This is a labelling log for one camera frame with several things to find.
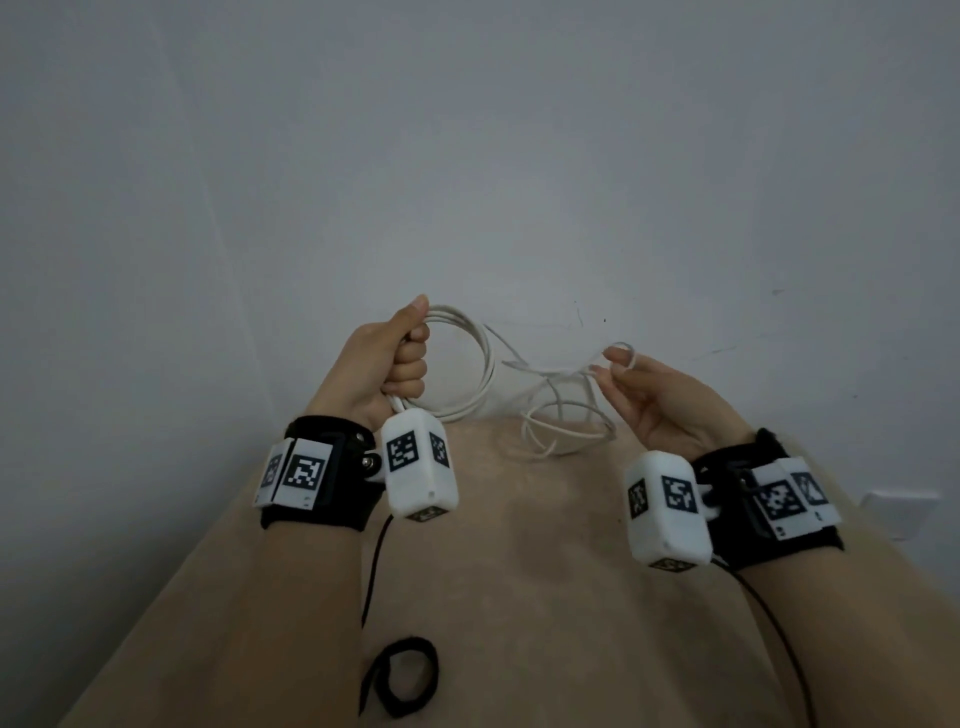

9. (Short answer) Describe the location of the person's left hand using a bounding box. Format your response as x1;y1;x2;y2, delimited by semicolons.
305;293;433;433

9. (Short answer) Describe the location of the person's right hand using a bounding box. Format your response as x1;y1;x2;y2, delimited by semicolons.
588;343;757;460

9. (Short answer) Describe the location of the white charging cable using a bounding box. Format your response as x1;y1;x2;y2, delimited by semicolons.
386;303;639;463

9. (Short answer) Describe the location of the person's right forearm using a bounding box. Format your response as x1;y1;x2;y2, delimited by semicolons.
734;543;960;728

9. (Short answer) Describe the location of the person's left forearm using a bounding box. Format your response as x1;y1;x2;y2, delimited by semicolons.
164;521;384;728

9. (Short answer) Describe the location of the black right wristband with markers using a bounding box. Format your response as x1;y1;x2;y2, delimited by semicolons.
689;428;845;575

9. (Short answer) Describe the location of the beige covered table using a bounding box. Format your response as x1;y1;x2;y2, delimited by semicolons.
59;416;960;728

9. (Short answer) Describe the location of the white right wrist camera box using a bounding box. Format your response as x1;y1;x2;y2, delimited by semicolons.
622;449;715;574

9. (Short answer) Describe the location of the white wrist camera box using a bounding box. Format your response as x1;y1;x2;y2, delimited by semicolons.
622;449;715;574
380;408;460;524

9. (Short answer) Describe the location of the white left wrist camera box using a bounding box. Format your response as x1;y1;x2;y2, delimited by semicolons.
380;408;460;524

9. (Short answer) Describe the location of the black left camera cable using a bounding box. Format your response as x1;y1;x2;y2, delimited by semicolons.
359;513;395;630

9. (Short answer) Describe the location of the black camera cable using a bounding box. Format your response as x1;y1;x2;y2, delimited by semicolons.
359;513;395;630
712;556;819;728

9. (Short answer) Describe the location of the white wall socket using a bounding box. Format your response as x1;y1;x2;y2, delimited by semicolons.
858;491;941;543

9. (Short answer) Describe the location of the black right camera cable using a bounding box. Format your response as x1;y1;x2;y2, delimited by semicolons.
712;556;819;728

